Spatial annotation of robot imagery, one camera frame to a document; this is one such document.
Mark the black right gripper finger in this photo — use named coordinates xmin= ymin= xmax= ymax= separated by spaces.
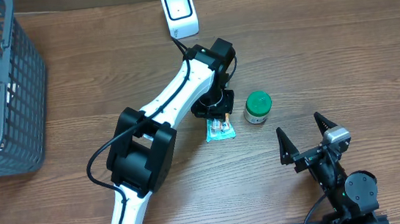
xmin=276 ymin=127 xmax=299 ymax=165
xmin=314 ymin=112 xmax=337 ymax=135

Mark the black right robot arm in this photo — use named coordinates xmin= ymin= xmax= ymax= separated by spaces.
xmin=276 ymin=112 xmax=386 ymax=224

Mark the grey plastic mesh basket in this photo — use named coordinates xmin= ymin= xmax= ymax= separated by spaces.
xmin=0 ymin=0 xmax=47 ymax=176

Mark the orange small snack box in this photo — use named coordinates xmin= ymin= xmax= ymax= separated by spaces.
xmin=210 ymin=113 xmax=231 ymax=133

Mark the white barcode scanner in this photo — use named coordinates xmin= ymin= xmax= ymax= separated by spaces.
xmin=160 ymin=0 xmax=199 ymax=39

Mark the green lid jar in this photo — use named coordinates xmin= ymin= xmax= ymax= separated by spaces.
xmin=243 ymin=91 xmax=273 ymax=124

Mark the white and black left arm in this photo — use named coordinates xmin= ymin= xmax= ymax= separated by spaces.
xmin=86 ymin=38 xmax=236 ymax=224

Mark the teal plastic packet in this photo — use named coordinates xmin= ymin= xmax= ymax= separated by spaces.
xmin=206 ymin=119 xmax=236 ymax=142

